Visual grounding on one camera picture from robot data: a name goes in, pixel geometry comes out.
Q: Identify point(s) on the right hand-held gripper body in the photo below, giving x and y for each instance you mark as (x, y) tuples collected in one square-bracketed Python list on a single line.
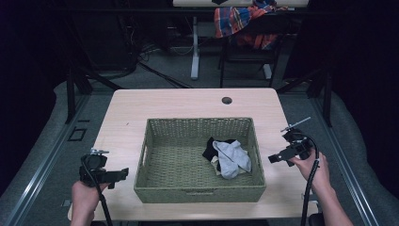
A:
[(299, 142)]

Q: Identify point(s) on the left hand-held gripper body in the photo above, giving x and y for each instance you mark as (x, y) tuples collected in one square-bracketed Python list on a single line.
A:
[(92, 163)]

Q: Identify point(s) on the grey sock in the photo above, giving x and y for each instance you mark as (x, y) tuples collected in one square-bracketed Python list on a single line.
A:
[(233, 160)]

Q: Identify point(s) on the green woven basket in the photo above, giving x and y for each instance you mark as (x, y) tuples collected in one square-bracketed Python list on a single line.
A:
[(175, 169)]

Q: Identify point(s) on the cream sock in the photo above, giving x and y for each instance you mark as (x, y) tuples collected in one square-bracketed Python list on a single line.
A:
[(215, 162)]

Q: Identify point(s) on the black sock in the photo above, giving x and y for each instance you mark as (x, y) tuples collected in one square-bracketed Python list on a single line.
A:
[(209, 152)]

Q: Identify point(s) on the person's right hand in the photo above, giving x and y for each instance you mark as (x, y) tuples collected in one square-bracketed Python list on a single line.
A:
[(316, 174)]

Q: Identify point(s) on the person's left hand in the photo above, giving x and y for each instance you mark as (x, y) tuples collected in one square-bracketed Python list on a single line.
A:
[(84, 199)]

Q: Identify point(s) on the black floor plate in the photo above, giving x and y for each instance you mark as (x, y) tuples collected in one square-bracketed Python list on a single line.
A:
[(69, 134)]

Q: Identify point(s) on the black metal stand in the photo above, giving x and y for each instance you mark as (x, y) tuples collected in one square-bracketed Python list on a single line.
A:
[(328, 103), (71, 100)]

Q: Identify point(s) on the white desk leg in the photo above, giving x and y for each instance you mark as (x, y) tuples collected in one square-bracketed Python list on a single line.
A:
[(267, 71), (195, 56)]

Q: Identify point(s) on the black chair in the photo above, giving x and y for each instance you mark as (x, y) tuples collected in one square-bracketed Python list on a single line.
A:
[(247, 55)]

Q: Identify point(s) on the plaid cloth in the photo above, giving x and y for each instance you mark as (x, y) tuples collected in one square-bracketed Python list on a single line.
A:
[(233, 19)]

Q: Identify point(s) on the metal floor rail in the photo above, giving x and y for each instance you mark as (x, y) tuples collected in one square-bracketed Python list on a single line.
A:
[(31, 188), (353, 188)]

